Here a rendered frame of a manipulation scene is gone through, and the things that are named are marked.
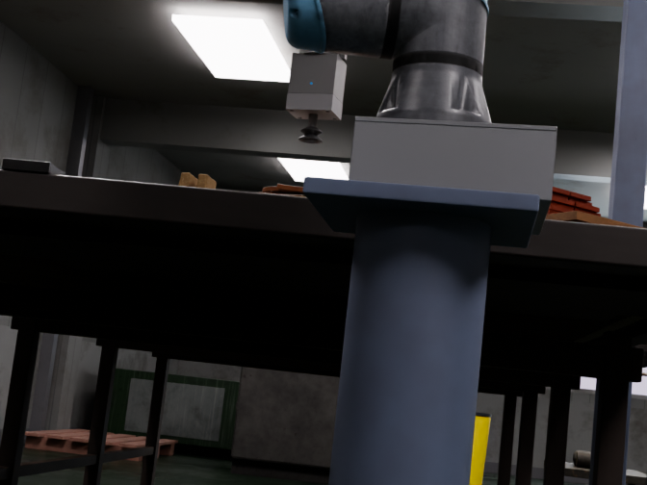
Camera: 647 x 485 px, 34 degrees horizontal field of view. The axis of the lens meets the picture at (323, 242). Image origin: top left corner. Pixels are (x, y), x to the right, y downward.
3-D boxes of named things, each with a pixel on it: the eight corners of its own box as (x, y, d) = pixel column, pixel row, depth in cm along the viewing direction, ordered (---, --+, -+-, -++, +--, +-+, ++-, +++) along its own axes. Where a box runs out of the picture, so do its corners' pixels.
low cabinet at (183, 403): (143, 438, 1123) (152, 372, 1133) (286, 455, 1099) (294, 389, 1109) (86, 442, 958) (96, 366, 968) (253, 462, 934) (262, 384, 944)
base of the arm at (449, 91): (482, 126, 127) (488, 45, 128) (360, 124, 131) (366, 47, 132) (499, 156, 141) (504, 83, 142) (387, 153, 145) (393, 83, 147)
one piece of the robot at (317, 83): (356, 51, 195) (347, 138, 192) (309, 50, 198) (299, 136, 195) (342, 32, 186) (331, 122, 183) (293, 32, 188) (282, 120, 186)
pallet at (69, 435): (78, 443, 939) (80, 428, 940) (182, 455, 924) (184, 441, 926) (12, 446, 805) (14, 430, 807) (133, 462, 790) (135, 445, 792)
